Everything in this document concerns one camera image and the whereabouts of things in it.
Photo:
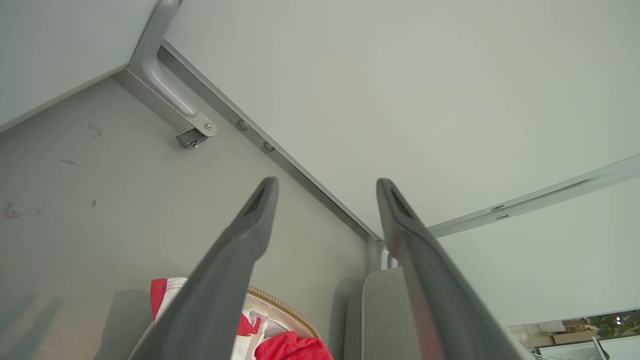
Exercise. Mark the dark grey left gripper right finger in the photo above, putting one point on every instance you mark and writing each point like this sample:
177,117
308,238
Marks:
440,290

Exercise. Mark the grey partition support leg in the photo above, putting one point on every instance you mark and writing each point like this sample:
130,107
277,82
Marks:
167,75

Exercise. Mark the black caster wheel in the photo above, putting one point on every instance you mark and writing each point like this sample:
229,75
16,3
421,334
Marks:
191,138

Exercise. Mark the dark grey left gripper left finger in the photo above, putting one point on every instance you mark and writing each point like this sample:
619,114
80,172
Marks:
215,290

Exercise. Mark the red and white clothes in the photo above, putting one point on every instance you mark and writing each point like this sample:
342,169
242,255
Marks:
280,340

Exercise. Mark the white partition panel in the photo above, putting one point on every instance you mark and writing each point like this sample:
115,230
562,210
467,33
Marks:
55,50
400,100
550,260

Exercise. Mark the woven laundry basket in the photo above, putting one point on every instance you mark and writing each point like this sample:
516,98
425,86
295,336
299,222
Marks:
285,307

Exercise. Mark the grey upholstered chair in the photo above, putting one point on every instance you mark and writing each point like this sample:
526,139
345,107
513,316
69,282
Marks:
385,315

